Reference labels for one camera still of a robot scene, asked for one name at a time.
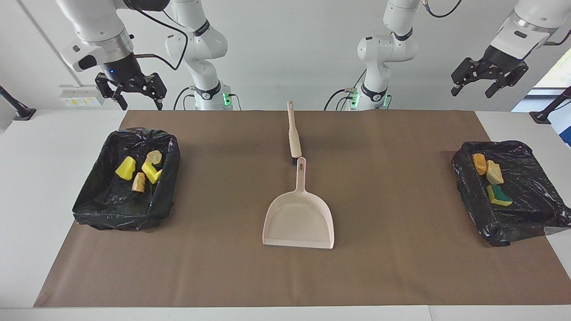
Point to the yellow green notched sponge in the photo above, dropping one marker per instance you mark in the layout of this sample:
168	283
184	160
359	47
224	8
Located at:
151	172

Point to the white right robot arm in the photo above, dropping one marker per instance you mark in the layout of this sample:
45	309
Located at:
196	44

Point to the beige rock-like chunk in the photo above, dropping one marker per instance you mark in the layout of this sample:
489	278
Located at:
494	173

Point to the brown paper table mat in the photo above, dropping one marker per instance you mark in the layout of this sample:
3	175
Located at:
285	276

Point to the black clamp stand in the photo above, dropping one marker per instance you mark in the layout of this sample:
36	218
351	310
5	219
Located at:
542	117
22	112

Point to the beige hand brush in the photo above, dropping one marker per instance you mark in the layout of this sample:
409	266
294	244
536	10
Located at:
294	136

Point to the plain yellow sponge piece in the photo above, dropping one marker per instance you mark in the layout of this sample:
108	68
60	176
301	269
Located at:
498	197

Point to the pale pink plastic dustpan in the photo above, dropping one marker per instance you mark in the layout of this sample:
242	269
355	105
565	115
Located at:
299	223

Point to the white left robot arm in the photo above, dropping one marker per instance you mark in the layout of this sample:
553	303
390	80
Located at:
388	49

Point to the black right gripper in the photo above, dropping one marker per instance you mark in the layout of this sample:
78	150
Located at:
122	73

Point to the bright window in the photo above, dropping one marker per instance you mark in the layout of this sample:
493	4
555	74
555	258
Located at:
560	71

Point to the brown croquette toy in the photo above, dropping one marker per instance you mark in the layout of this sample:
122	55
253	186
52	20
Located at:
480	164

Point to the orange striped bread toy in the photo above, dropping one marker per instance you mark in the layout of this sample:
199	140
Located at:
138	183
154	157

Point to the white wall power strip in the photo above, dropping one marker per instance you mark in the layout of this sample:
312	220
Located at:
82	96

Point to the yellow green sponge piece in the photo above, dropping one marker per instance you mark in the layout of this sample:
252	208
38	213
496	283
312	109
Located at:
126	168

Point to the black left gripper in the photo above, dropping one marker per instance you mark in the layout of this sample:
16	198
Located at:
502	60

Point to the black bag-lined bin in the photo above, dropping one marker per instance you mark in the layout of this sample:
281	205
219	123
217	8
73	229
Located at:
531	214
111	209

